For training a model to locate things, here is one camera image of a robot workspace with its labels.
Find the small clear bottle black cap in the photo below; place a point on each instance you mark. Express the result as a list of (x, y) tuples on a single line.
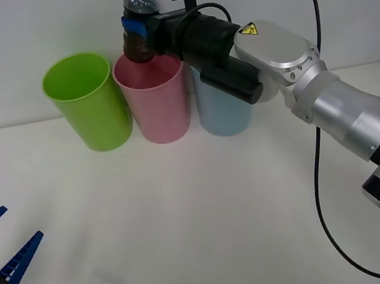
[(138, 49)]

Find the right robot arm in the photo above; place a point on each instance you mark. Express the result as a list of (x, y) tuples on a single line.
[(277, 49)]

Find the green plastic bin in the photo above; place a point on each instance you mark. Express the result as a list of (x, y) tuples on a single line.
[(94, 122)]

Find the pale blue plastic bin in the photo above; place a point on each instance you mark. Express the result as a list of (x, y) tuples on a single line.
[(222, 118)]

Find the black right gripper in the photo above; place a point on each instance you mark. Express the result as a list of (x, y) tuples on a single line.
[(166, 37)]

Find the pink plastic bin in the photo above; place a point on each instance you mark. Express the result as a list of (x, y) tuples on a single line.
[(161, 117)]

